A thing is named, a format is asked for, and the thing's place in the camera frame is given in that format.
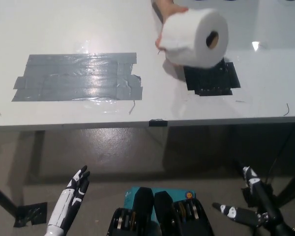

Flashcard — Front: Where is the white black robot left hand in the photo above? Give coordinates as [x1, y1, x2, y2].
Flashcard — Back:
[45, 166, 91, 236]

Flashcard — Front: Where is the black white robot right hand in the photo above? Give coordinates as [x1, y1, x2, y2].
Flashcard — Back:
[212, 166, 295, 236]

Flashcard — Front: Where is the person's bare hand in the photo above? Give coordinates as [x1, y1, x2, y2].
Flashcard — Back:
[151, 0, 189, 52]

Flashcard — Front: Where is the white toilet paper roll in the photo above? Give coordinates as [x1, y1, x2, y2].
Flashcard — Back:
[159, 8, 229, 68]

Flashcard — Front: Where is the black teal robot torso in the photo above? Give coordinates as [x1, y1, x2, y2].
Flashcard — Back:
[107, 186, 214, 236]

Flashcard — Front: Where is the black floor tape piece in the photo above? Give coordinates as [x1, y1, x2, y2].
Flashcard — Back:
[240, 186, 256, 209]
[13, 202, 49, 228]

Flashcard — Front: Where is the black diagonal stand leg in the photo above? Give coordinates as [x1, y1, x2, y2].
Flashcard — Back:
[0, 180, 23, 217]
[276, 171, 295, 206]

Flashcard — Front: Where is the grey table leg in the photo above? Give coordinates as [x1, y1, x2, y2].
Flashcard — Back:
[29, 130, 45, 177]

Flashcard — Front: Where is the black tape patch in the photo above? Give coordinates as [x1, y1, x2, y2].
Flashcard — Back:
[183, 59, 241, 97]

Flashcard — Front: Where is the small black tape strip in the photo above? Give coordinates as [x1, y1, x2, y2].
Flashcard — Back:
[149, 118, 168, 128]

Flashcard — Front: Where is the grey duct tape patch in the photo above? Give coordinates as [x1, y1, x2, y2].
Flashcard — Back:
[11, 52, 144, 102]

